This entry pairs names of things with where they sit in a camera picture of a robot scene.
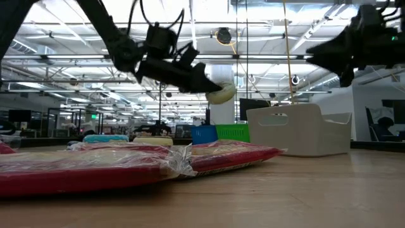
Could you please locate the white plastic storage bin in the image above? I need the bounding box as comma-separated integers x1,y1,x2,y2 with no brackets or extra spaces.
246,103,352,158

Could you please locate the teal tape roll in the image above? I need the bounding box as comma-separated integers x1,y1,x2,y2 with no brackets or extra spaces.
82,134,130,144

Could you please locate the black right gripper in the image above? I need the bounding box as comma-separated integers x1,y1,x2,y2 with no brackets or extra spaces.
306,4,400,88

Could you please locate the blue plastic basket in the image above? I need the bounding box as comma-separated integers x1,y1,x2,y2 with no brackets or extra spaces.
190,125,219,146

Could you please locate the far red snack packet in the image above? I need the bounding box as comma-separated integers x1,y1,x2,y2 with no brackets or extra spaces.
175,139,284,178

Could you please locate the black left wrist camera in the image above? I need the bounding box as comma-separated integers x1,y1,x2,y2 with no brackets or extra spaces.
144,22,178,60

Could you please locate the clear plastic container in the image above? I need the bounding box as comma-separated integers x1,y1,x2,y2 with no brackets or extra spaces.
0,134,22,150

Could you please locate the black ceiling cable reel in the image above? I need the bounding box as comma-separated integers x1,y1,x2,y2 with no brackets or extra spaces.
216,27,233,45

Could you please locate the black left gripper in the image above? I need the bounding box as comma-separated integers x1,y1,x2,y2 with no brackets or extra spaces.
135,43,223,93

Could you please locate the pale yellow soft object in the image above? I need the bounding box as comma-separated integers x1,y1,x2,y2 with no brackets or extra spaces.
205,81,237,105

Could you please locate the white building column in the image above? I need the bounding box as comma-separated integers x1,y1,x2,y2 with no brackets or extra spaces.
209,65,237,126

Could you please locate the green plastic basket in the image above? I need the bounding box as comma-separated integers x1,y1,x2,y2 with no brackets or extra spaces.
215,123,251,143

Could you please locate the pale yellow tape roll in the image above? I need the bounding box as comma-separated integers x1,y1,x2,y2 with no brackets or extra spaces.
132,136,174,147

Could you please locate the large red snack package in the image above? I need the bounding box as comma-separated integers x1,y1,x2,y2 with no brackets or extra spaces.
0,141,199,198

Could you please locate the person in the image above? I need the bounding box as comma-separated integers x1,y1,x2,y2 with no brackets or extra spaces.
373,116,400,142

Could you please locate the background robot workstation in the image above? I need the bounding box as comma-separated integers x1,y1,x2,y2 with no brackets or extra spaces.
132,79,211,137

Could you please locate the black computer monitor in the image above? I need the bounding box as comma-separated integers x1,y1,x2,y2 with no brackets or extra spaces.
239,98,271,122

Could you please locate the dark wall television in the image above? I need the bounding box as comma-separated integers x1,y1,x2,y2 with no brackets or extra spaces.
8,109,32,124

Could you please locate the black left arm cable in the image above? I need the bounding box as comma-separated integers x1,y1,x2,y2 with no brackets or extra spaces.
126,0,186,39

